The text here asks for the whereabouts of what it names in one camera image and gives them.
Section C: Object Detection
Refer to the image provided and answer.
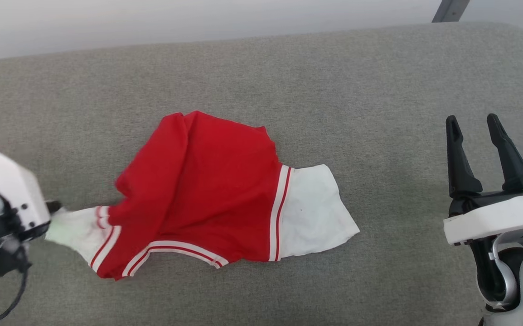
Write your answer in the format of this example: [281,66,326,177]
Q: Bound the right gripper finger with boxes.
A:
[446,115,483,198]
[487,113,523,192]

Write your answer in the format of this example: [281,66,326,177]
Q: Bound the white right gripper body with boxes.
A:
[443,189,523,246]

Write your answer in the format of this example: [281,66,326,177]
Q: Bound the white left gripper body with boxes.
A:
[0,148,51,277]

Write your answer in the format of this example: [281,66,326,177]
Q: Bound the red and white shirt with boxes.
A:
[44,110,360,280]

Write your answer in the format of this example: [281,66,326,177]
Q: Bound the thin black cable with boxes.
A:
[0,254,29,326]

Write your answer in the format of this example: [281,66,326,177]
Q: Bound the grey metal post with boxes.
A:
[432,0,470,23]

